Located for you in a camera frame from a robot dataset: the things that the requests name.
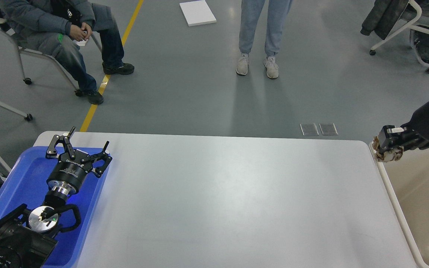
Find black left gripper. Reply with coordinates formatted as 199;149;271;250
45;127;112;195

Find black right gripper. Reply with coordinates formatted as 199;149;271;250
378;101;429;150

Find brown paper ball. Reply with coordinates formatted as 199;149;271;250
372;136;404;162

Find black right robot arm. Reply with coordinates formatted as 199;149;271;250
373;101;429;154

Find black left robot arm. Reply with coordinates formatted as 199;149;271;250
0;129;112;268

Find right floor metal plate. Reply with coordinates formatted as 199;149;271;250
320;123;339;136

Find floor metal plate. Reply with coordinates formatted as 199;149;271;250
320;123;339;136
300;123;320;136

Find beige plastic bin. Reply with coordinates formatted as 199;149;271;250
376;149;429;268

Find blue plastic tray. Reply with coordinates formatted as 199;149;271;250
0;146;108;268

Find left floor metal plate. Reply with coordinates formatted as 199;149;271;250
300;123;320;136

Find dark jacket on chair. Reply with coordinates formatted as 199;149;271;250
360;0;409;40

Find seated person grey jacket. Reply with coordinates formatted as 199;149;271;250
0;0;134;105

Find white chair under person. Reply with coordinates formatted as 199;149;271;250
0;14;103;98

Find standing person light jeans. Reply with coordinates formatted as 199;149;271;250
235;0;293;80

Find white flat board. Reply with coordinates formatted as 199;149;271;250
179;0;217;26

